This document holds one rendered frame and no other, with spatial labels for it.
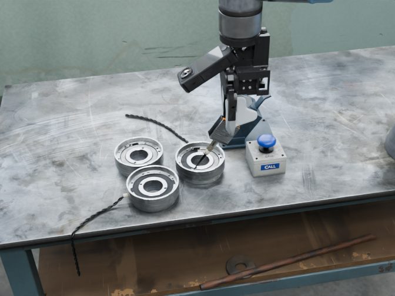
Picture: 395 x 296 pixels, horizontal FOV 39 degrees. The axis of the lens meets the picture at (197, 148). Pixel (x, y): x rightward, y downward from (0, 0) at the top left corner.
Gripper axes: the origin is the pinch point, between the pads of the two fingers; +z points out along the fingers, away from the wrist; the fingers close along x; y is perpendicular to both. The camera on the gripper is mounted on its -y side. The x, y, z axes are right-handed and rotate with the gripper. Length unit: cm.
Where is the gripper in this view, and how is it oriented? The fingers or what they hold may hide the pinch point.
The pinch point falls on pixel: (226, 125)
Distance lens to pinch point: 109.0
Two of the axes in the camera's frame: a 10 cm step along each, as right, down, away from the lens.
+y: 9.9, -1.0, 0.9
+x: -1.3, -6.0, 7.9
